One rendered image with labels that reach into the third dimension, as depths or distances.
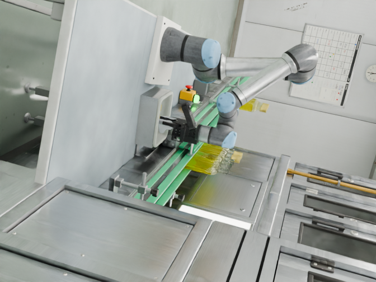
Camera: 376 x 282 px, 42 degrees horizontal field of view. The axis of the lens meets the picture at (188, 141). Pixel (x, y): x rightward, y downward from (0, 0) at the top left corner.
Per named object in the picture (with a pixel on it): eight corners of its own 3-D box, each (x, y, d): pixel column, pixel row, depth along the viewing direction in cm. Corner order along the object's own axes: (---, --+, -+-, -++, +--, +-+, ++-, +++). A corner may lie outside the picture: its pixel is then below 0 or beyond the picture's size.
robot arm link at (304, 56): (327, 48, 192) (225, 116, 189) (323, 61, 202) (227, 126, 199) (309, 28, 196) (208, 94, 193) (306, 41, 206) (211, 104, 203)
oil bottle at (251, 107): (225, 106, 335) (265, 115, 329) (226, 98, 333) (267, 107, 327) (226, 104, 340) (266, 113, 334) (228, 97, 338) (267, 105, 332)
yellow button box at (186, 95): (177, 103, 261) (191, 106, 259) (179, 89, 258) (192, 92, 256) (181, 99, 267) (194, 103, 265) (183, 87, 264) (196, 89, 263)
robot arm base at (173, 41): (163, 26, 199) (186, 30, 197) (174, 27, 214) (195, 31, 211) (157, 62, 203) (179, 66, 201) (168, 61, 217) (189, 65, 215)
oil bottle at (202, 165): (173, 165, 228) (216, 177, 224) (174, 154, 226) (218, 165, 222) (176, 161, 233) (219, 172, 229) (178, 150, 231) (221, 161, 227)
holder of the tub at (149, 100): (133, 155, 210) (150, 159, 208) (140, 94, 200) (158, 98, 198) (147, 143, 225) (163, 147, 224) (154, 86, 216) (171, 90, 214)
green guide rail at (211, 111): (180, 132, 226) (197, 136, 224) (181, 131, 225) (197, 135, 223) (245, 69, 385) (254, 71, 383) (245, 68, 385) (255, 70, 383)
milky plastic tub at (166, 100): (135, 144, 208) (154, 149, 206) (141, 94, 200) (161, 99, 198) (149, 132, 224) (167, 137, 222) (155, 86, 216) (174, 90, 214)
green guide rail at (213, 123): (178, 147, 228) (194, 151, 226) (178, 145, 228) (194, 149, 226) (243, 79, 388) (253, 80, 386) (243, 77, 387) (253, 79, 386)
